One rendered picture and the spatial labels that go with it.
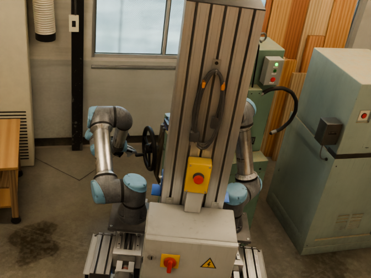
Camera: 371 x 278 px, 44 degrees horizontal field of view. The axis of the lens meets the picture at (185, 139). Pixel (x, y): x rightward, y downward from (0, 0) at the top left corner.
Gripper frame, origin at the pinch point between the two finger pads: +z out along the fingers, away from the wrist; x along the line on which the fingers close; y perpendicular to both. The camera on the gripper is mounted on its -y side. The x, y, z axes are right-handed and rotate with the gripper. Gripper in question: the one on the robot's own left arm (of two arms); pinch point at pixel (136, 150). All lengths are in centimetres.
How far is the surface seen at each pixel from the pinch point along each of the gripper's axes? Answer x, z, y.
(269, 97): 20, 43, -79
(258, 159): 29, 61, -43
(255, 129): 20, 51, -57
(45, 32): -105, -63, -12
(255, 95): 28, 27, -77
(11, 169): -21, -56, 58
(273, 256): 42, 122, 14
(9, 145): -48, -58, 57
